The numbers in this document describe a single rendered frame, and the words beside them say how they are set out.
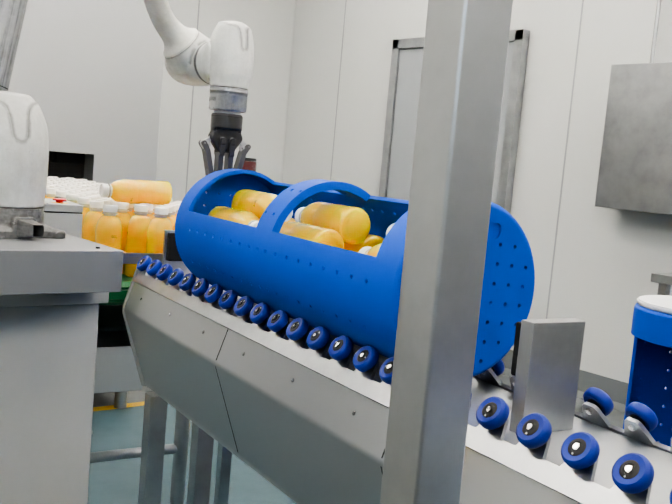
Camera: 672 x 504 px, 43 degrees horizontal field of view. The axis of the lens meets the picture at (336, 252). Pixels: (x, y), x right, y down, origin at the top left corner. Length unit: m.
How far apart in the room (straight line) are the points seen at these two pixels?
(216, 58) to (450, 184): 1.28
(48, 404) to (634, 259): 4.02
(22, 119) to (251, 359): 0.63
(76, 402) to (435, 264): 1.07
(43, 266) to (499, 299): 0.77
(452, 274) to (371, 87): 6.04
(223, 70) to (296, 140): 5.54
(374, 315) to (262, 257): 0.37
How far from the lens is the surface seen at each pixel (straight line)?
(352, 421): 1.38
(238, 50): 2.04
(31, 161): 1.73
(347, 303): 1.37
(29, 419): 1.74
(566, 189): 5.50
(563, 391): 1.24
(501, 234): 1.36
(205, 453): 2.41
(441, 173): 0.83
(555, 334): 1.20
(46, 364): 1.72
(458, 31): 0.83
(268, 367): 1.62
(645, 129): 4.98
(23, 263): 1.55
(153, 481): 2.38
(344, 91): 7.10
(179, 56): 2.14
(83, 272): 1.59
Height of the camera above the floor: 1.27
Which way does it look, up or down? 6 degrees down
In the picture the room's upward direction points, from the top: 5 degrees clockwise
